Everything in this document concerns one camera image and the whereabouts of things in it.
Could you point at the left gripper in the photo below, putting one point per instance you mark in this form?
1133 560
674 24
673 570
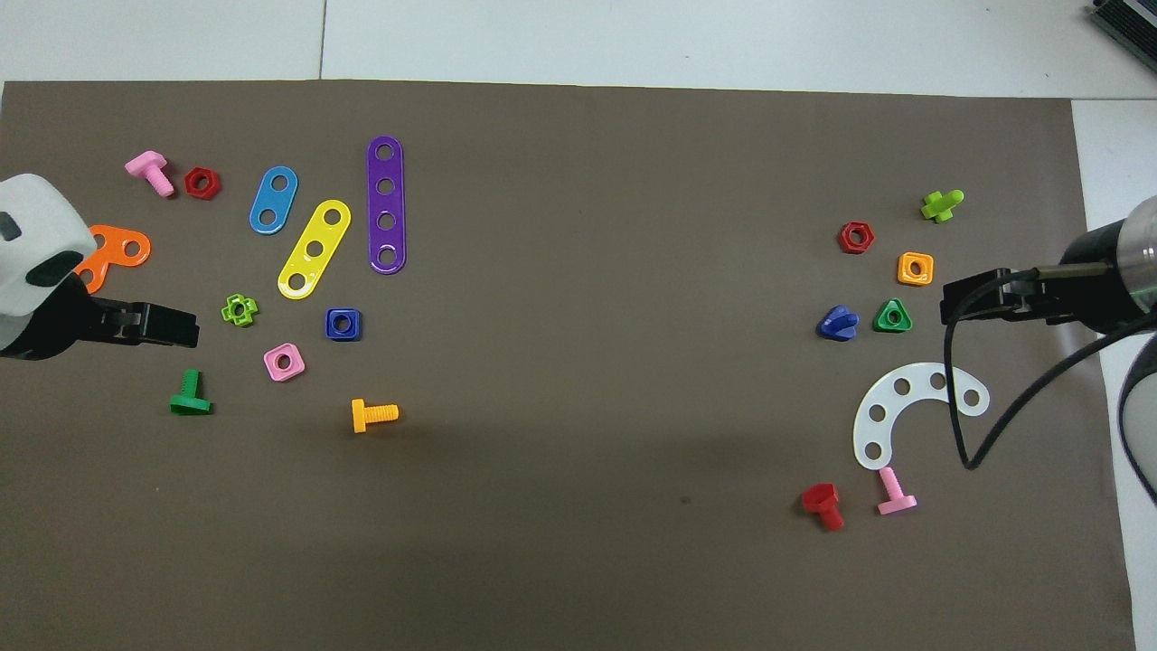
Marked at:
54 325

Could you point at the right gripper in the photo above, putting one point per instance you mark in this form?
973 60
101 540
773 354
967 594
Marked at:
1089 294

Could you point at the blue plastic screw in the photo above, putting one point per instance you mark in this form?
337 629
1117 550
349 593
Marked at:
836 325

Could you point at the blue square plastic nut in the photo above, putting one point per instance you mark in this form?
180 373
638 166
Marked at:
332 333

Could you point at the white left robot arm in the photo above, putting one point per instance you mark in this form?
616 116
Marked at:
36 226

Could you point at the green cross-shaped plastic nut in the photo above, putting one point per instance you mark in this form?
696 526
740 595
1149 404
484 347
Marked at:
226 313

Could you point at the green plastic screw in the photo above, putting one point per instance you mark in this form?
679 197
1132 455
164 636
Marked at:
191 384

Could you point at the orange square plastic nut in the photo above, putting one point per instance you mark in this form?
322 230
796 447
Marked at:
904 276

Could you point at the lime cross-head plastic screw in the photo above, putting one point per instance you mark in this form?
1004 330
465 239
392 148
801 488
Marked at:
940 207

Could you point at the green triangular plastic nut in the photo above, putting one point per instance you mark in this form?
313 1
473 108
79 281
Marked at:
881 324

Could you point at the pink square plastic nut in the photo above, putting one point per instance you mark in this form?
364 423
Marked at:
273 369

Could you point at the red hexagonal plastic nut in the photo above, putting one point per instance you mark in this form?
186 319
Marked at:
844 231
192 177

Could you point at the pink plastic screw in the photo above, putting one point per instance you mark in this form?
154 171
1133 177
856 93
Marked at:
149 170
895 497

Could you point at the yellow plastic screw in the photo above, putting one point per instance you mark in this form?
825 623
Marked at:
380 414

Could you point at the red plastic screw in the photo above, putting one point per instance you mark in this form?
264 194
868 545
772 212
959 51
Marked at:
821 499

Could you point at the orange heart-shaped plastic plate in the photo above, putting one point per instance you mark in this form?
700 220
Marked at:
116 253

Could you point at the white curved five-hole plate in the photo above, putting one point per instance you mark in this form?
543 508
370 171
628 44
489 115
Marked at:
888 399

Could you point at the blue two-hole plastic plate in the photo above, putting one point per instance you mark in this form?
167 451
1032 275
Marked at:
273 200

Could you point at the yellow three-hole plastic plate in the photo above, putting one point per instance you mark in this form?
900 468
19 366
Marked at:
324 232

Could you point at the purple four-hole plastic plate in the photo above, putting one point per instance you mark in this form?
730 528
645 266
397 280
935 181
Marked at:
386 203

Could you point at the dark grey ribbed device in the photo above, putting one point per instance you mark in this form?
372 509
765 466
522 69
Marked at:
1130 27

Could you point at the brown table mat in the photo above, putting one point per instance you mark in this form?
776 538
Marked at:
578 271

